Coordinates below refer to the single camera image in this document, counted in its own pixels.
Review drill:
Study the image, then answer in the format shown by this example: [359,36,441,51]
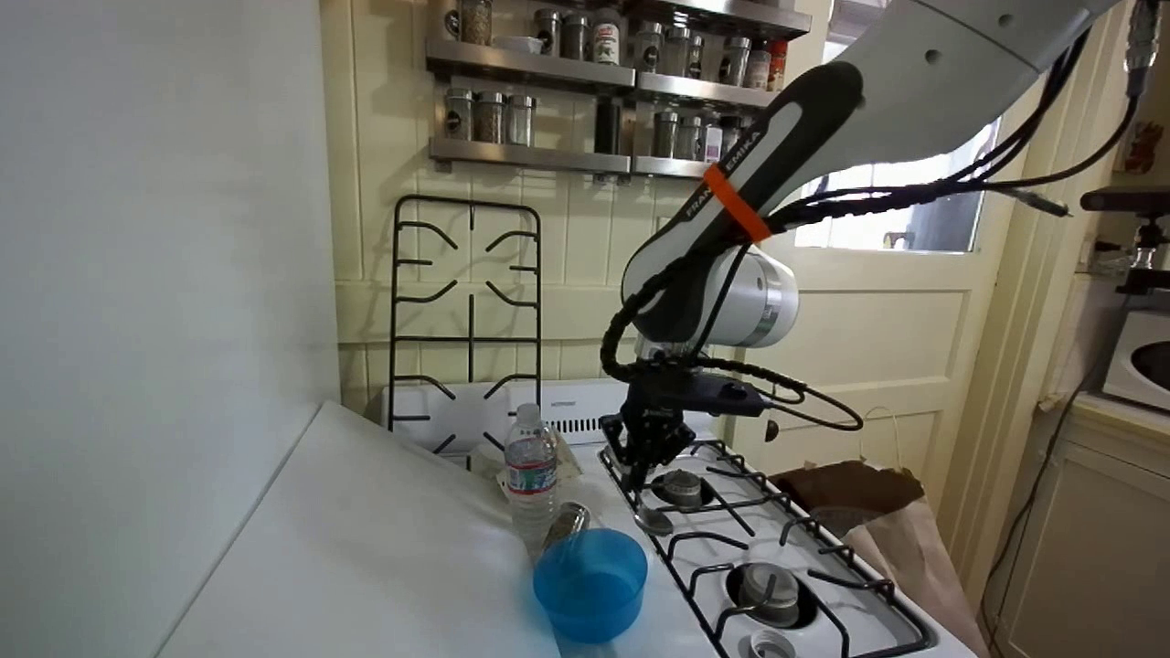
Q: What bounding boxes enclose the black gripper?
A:
[598,365,698,489]

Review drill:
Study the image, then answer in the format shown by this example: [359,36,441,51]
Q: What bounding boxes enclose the metal spoon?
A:
[630,489,672,537]

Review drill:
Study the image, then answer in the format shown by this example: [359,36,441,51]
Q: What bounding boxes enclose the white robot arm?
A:
[598,0,1166,489]

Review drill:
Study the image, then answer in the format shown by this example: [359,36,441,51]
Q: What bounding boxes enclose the blue plastic bowl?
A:
[531,526,645,643]

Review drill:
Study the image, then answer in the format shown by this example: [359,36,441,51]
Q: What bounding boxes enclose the clear plastic water bottle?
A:
[499,401,560,540]

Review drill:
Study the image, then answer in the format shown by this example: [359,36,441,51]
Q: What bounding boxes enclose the small beige paper cup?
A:
[546,502,588,548]

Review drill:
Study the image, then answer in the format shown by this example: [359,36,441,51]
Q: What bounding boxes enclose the white gas stove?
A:
[385,381,972,658]

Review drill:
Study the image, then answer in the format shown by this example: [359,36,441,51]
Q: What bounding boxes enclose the black stove grate on burners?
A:
[597,443,961,658]

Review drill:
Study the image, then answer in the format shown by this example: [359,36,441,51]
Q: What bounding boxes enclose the black leaning stove grate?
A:
[381,195,546,467]

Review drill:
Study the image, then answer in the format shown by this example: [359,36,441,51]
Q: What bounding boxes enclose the brown paper bag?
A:
[773,459,992,658]

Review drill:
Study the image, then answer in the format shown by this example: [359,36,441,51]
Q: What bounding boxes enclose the lower metal spice shelf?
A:
[429,90,759,178]

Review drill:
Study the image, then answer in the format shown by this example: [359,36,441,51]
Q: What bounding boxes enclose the metal spice shelf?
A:
[429,90,759,178]
[425,0,812,110]

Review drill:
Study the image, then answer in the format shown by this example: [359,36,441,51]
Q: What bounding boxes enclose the white door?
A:
[736,0,1038,515]

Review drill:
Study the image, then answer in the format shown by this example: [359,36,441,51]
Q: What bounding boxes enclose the upper metal spice shelf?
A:
[425,0,812,110]

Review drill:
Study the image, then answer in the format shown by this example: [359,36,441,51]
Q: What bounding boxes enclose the white microwave oven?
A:
[1100,309,1170,412]

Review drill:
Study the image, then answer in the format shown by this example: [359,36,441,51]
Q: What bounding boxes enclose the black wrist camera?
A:
[682,373,767,415]

